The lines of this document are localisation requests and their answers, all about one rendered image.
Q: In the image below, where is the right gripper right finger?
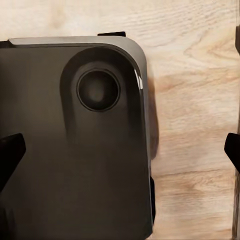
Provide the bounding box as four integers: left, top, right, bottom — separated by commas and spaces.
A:
224, 132, 240, 172

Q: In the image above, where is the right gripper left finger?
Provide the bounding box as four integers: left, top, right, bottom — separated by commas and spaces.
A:
0, 133, 26, 193

